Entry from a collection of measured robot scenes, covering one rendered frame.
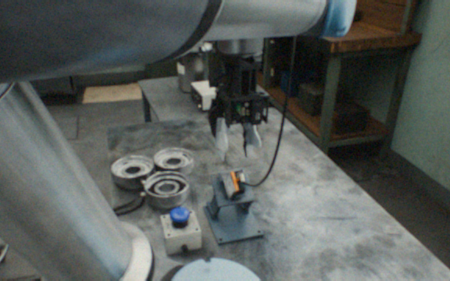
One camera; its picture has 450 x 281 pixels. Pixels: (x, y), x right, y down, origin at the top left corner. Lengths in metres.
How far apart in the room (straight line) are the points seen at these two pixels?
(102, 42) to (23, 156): 0.15
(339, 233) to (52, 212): 0.66
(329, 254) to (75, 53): 0.73
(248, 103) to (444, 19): 1.89
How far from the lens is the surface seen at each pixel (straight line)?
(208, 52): 1.88
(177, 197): 0.91
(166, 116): 1.68
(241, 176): 0.75
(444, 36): 2.44
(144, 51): 0.18
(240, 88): 0.63
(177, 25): 0.18
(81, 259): 0.39
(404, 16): 2.47
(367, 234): 0.91
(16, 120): 0.29
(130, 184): 0.99
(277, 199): 0.96
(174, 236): 0.79
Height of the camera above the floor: 1.36
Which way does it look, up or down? 28 degrees down
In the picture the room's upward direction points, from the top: straight up
